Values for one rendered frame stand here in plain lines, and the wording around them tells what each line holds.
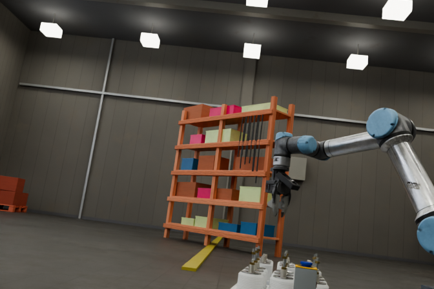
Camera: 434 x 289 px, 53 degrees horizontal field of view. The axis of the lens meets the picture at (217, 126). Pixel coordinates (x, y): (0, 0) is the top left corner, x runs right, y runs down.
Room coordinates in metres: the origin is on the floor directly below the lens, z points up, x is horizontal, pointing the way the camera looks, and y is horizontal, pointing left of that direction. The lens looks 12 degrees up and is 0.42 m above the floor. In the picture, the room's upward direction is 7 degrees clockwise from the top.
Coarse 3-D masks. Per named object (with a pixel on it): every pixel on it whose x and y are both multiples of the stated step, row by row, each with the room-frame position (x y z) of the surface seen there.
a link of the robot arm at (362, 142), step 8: (352, 136) 1.77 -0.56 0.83; (360, 136) 1.73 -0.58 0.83; (368, 136) 1.70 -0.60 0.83; (320, 144) 1.87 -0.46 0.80; (328, 144) 1.84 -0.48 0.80; (336, 144) 1.81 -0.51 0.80; (344, 144) 1.78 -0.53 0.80; (352, 144) 1.76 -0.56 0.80; (360, 144) 1.73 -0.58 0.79; (368, 144) 1.71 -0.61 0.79; (376, 144) 1.69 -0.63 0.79; (320, 152) 1.88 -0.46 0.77; (328, 152) 1.85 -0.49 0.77; (336, 152) 1.83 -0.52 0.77; (344, 152) 1.81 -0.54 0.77; (352, 152) 1.79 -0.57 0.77
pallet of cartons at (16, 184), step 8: (0, 176) 10.91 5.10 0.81; (0, 184) 10.91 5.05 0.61; (8, 184) 10.91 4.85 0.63; (16, 184) 10.91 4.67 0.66; (24, 184) 11.32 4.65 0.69; (0, 192) 10.93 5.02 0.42; (8, 192) 10.92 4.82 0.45; (16, 192) 10.98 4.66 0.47; (0, 200) 10.92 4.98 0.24; (8, 200) 10.92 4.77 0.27; (16, 200) 11.07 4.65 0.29; (24, 200) 11.59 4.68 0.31; (0, 208) 11.68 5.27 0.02; (8, 208) 10.91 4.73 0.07; (16, 208) 11.30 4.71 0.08; (24, 208) 11.69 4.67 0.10
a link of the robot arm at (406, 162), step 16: (384, 112) 1.49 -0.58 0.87; (368, 128) 1.53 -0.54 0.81; (384, 128) 1.48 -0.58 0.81; (400, 128) 1.47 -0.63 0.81; (384, 144) 1.50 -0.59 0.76; (400, 144) 1.47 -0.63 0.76; (400, 160) 1.46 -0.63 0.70; (416, 160) 1.44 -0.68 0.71; (400, 176) 1.47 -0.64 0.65; (416, 176) 1.42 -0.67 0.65; (416, 192) 1.42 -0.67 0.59; (432, 192) 1.40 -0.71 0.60; (416, 208) 1.43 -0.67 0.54; (432, 208) 1.37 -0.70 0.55; (432, 224) 1.35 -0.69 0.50; (432, 240) 1.35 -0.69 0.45
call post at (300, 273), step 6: (300, 270) 1.48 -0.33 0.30; (306, 270) 1.48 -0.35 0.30; (312, 270) 1.47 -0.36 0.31; (294, 276) 1.48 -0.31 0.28; (300, 276) 1.48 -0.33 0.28; (306, 276) 1.48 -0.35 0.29; (312, 276) 1.47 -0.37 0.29; (294, 282) 1.48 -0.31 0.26; (300, 282) 1.48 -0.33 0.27; (306, 282) 1.47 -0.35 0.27; (312, 282) 1.47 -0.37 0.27; (294, 288) 1.48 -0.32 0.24; (300, 288) 1.48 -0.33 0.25; (306, 288) 1.47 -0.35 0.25; (312, 288) 1.47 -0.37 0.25
